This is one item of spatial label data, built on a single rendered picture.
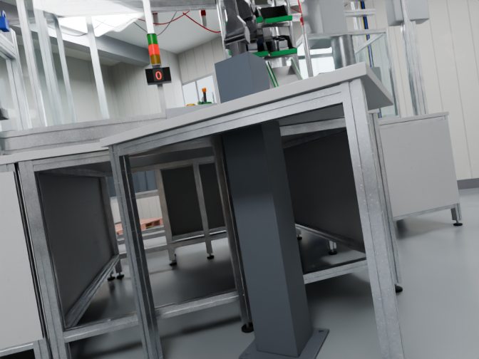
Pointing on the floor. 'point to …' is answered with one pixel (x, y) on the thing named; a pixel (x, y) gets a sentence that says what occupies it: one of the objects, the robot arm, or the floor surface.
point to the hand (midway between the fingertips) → (251, 43)
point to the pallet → (142, 224)
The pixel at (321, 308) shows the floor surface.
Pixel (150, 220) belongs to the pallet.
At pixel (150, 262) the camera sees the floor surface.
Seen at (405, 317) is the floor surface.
